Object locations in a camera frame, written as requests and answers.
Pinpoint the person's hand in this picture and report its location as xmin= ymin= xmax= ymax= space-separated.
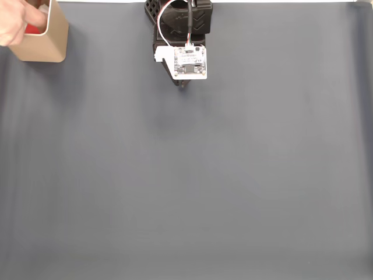
xmin=0 ymin=0 xmax=47 ymax=47

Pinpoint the tan cardboard box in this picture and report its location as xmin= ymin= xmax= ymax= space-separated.
xmin=8 ymin=0 xmax=70 ymax=63

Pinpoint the black camera cable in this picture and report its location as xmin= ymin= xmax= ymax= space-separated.
xmin=185 ymin=0 xmax=195 ymax=45

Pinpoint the red white black servo cable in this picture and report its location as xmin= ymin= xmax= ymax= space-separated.
xmin=156 ymin=0 xmax=176 ymax=47

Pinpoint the white camera circuit board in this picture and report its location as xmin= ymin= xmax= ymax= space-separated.
xmin=153 ymin=45 xmax=208 ymax=81

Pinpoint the dark blue table mat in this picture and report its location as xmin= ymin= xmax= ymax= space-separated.
xmin=0 ymin=1 xmax=373 ymax=280

